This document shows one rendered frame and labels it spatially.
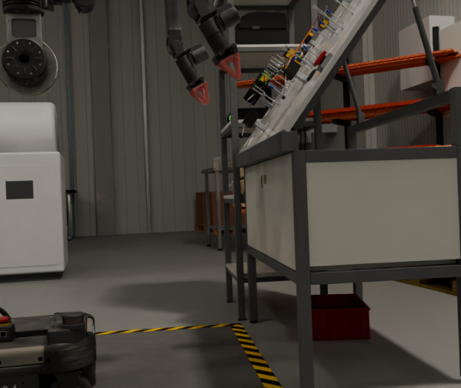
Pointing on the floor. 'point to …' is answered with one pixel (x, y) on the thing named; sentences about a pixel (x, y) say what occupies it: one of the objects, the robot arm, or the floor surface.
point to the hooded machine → (21, 194)
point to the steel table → (216, 199)
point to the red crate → (339, 317)
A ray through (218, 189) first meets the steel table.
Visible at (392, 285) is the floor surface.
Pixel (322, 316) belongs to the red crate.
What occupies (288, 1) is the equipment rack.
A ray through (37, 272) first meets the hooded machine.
